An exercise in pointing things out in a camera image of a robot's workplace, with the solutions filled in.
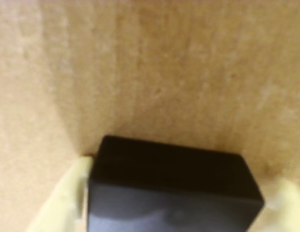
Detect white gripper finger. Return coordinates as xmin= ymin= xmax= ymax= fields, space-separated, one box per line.
xmin=245 ymin=178 xmax=300 ymax=232
xmin=26 ymin=157 xmax=92 ymax=232

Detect black block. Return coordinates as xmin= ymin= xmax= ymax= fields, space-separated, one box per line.
xmin=86 ymin=135 xmax=266 ymax=232

